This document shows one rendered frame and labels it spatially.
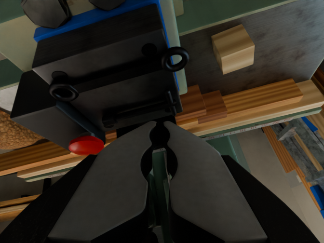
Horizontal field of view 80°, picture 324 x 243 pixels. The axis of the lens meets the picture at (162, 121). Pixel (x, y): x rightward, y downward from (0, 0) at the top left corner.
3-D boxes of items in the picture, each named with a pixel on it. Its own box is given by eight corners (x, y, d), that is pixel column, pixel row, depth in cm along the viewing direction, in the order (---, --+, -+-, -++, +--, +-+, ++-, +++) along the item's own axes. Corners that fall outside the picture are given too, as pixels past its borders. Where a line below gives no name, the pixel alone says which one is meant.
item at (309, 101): (311, 78, 36) (327, 100, 33) (306, 85, 37) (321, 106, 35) (20, 153, 42) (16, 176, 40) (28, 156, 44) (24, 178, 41)
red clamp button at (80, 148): (93, 130, 17) (93, 141, 16) (109, 143, 19) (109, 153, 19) (61, 138, 17) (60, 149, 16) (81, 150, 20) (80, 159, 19)
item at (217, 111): (219, 89, 34) (227, 110, 32) (218, 96, 36) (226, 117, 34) (97, 121, 36) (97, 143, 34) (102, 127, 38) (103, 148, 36)
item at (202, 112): (197, 84, 32) (206, 109, 29) (198, 90, 33) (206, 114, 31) (102, 109, 33) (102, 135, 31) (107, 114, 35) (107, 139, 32)
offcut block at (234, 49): (241, 23, 23) (255, 45, 21) (241, 43, 26) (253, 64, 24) (210, 35, 24) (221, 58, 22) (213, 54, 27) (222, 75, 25)
